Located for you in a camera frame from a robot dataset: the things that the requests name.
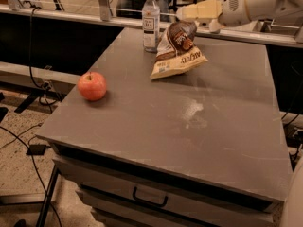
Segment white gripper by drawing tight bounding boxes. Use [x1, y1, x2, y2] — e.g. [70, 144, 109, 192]
[176, 0, 252, 34]

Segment brown chip bag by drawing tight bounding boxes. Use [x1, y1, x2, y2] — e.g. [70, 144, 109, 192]
[150, 21, 207, 79]

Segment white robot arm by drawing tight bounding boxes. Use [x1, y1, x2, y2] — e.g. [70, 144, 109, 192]
[176, 0, 303, 32]

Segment clear plastic water bottle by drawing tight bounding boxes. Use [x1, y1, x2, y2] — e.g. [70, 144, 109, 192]
[142, 0, 160, 52]

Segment red apple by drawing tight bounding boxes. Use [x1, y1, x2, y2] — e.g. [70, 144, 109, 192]
[77, 72, 107, 101]

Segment black power adapter on floor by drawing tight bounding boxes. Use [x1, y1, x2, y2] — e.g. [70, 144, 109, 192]
[27, 144, 47, 155]

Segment black hanging cable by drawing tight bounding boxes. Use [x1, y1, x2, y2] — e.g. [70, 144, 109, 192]
[27, 6, 61, 107]

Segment grey drawer with black handle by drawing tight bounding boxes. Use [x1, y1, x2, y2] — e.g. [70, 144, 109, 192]
[54, 156, 276, 227]

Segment black cable on floor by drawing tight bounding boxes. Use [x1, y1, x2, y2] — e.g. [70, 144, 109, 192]
[0, 123, 63, 227]

